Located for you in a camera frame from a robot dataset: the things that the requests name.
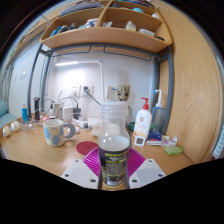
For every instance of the wooden shelf unit with items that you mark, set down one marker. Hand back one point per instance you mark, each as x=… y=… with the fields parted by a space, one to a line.
x=100 y=35

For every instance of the bed with teal bedding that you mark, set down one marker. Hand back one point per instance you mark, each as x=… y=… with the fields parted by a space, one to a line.
x=3 y=115

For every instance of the white plastic bag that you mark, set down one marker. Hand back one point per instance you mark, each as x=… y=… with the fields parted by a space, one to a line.
x=96 y=128

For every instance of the white bottle with red pump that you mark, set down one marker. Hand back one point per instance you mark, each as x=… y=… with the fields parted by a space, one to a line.
x=142 y=121

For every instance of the white charger block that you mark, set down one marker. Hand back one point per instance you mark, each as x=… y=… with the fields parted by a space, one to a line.
x=68 y=112

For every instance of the small white display clock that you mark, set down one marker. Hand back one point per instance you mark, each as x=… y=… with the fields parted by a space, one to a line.
x=139 y=141

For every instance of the white light switch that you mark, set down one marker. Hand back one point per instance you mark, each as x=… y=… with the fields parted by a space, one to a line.
x=22 y=75

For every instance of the pink and white packet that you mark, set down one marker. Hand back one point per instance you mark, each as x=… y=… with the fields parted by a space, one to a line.
x=169 y=140

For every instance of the clear plastic drink bottle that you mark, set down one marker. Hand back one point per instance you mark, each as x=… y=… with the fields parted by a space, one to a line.
x=114 y=143

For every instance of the cream round object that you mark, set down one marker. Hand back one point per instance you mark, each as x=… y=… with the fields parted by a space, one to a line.
x=15 y=125
x=6 y=131

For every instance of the black electric shaver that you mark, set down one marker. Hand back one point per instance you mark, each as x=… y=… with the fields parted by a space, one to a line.
x=36 y=108

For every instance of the blue tube with white cap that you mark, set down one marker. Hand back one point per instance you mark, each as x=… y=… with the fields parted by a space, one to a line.
x=24 y=114

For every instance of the white power strip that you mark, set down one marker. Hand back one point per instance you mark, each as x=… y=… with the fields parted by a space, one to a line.
x=81 y=123

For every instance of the white desk lamp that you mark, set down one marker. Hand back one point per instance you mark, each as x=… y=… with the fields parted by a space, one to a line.
x=101 y=83

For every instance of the cream mug with blue patches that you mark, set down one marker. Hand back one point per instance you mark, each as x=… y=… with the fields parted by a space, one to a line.
x=55 y=131

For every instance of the blue bottle with white nozzle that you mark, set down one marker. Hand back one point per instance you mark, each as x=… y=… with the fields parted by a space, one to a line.
x=157 y=114

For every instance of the blue small box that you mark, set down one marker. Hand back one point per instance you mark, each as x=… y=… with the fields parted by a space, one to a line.
x=154 y=136

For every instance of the wooden loft bed frame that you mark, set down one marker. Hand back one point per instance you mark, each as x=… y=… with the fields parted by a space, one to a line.
x=30 y=35

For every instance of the tree creature figurine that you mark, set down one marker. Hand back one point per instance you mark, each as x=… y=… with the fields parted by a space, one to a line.
x=123 y=92

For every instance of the metal cup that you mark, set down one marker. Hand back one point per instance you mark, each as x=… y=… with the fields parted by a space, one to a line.
x=57 y=110

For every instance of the white wall socket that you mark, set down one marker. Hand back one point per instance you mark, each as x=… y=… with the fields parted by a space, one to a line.
x=87 y=90
x=75 y=90

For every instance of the flat round red coaster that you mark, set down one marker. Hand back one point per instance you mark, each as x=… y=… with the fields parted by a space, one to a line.
x=85 y=147

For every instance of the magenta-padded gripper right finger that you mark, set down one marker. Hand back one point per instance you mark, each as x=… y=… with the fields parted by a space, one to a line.
x=143 y=171

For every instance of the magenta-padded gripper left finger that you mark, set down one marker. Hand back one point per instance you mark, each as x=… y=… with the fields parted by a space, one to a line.
x=85 y=171

